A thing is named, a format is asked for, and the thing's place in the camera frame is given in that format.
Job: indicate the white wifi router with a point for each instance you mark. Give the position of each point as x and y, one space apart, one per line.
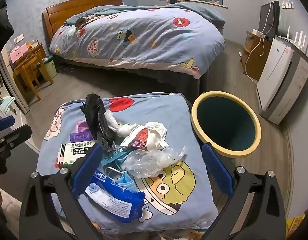
298 39

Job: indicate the purple tissue packet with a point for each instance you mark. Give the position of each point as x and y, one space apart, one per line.
81 126

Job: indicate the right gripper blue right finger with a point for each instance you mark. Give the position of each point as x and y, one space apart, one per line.
223 178

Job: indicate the blue wet wipes pack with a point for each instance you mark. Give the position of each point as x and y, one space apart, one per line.
118 201

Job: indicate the small green trash bin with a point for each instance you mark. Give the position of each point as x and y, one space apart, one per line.
50 65

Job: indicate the strawberry milk carton box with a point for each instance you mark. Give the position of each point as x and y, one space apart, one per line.
292 224

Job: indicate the green Coltalin medicine box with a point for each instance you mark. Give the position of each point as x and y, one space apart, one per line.
69 153

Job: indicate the black monitor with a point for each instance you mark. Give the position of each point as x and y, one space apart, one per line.
269 20

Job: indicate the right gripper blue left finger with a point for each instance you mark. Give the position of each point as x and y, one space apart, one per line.
83 170

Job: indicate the yellow rimmed teal trash bin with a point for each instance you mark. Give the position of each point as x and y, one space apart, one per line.
227 123

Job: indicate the wooden chair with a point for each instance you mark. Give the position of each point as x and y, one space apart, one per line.
28 70

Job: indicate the white air purifier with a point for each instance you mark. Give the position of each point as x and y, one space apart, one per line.
282 80

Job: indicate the pink box on desk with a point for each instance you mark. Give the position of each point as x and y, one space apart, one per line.
18 52

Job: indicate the black plastic bag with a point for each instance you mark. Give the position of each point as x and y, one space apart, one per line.
94 112

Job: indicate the wooden headboard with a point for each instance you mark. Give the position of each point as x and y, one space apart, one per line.
53 17

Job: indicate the wooden desk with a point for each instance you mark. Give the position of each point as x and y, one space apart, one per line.
31 51

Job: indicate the wooden side cabinet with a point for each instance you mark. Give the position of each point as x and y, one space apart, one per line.
254 56

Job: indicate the bed with cartoon duvet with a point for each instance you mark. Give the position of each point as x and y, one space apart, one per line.
174 43

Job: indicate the cartoon print blue cushion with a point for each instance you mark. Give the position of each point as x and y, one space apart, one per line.
179 197

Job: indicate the purple spray bottle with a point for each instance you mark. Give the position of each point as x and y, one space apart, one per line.
81 136

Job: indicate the blue face mask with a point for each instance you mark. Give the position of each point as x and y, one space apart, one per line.
118 153
122 178

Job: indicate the clear plastic packaging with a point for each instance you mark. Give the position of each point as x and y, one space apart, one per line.
145 164

